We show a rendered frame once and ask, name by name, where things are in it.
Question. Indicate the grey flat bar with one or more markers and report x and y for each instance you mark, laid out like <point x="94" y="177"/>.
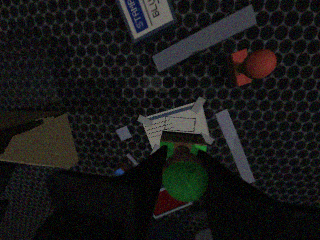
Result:
<point x="217" y="32"/>
<point x="233" y="142"/>

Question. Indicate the grey mug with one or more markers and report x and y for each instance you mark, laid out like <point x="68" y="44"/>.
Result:
<point x="204" y="235"/>

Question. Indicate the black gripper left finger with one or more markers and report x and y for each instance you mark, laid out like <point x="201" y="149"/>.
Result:
<point x="129" y="198"/>

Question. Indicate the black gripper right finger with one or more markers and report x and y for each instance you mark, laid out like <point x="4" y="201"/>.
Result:
<point x="239" y="211"/>

